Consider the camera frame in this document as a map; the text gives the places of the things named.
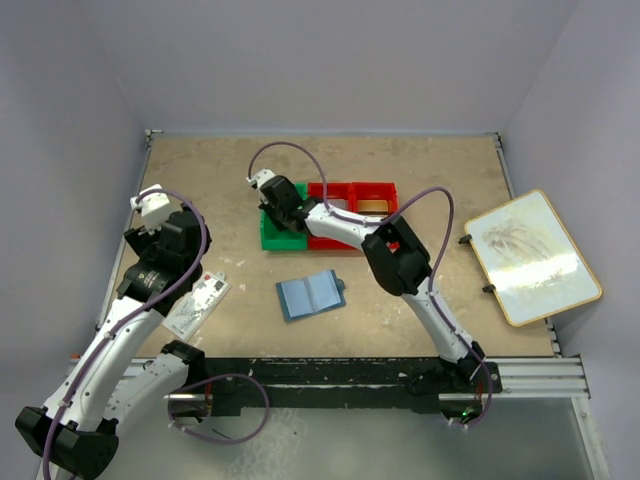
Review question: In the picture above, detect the blue leather card holder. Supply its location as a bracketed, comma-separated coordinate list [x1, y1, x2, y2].
[275, 269, 346, 323]

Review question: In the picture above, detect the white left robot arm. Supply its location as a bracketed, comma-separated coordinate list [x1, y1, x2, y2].
[15, 205, 211, 479]

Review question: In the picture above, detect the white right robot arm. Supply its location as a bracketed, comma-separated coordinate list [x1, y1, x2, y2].
[248, 169, 491, 391]

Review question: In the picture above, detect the silver card in bin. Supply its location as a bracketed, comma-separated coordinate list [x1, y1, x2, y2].
[329, 198, 348, 210]

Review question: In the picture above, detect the white plastic card packet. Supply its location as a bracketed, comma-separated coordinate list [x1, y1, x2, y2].
[162, 272, 231, 342]

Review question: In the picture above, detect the gold card in bin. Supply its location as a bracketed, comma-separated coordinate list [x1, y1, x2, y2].
[356, 199, 389, 216]

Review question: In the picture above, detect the green bin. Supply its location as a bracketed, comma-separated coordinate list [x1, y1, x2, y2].
[259, 183, 308, 252]

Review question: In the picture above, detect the red bin middle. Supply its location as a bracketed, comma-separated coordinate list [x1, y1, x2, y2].
[307, 182, 361, 251]

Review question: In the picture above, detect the red bin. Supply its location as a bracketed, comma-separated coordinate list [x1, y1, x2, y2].
[307, 182, 361, 251]
[350, 182, 399, 219]

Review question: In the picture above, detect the red bin right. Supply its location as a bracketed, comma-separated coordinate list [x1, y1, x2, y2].
[350, 182, 399, 219]

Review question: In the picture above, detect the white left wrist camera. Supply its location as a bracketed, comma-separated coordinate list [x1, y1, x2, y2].
[130, 184, 173, 234]

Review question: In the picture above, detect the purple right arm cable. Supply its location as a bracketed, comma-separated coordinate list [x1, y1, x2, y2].
[245, 141, 496, 431]

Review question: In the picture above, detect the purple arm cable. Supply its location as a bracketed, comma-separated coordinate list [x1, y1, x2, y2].
[40, 188, 208, 480]
[245, 141, 496, 431]

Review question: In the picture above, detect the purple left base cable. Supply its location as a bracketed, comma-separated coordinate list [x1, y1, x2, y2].
[167, 372, 272, 445]

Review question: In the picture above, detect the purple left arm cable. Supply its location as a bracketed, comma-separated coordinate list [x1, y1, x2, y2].
[40, 188, 208, 480]

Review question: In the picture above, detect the aluminium frame rail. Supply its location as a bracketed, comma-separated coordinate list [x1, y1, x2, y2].
[64, 355, 594, 400]

